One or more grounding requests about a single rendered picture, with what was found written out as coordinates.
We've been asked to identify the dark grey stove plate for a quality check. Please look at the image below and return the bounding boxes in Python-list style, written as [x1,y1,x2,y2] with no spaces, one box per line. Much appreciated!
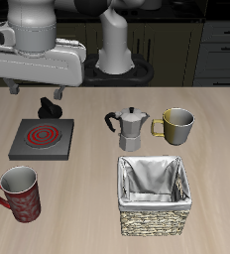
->
[8,118,75,162]

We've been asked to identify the yellow and grey mug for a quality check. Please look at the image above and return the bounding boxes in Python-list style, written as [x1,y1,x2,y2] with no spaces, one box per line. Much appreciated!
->
[150,107,195,147]

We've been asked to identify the silver moka pot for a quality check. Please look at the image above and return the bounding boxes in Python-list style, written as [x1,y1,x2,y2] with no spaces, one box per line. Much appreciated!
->
[104,106,151,153]

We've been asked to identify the round black stove knob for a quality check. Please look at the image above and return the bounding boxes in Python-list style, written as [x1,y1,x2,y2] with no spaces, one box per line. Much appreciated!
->
[37,96,63,120]

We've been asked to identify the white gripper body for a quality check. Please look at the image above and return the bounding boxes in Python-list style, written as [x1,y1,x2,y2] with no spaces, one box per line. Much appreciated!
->
[0,38,87,87]

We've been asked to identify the dark kitchen cupboards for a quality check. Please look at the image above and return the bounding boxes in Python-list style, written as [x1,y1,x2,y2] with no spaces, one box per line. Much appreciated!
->
[0,0,230,88]

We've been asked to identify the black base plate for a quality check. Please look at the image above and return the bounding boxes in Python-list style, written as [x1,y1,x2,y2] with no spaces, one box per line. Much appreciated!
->
[83,53,155,87]

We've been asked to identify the red mug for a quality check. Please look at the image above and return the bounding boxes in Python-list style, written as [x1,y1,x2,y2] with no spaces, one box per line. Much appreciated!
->
[0,165,42,224]

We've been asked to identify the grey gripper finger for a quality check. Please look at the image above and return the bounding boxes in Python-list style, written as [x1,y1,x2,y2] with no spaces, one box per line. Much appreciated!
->
[53,84,66,101]
[3,77,21,95]

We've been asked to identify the wicker basket with white liner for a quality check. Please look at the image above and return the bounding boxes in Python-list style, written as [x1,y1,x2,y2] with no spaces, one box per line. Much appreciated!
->
[116,155,193,238]

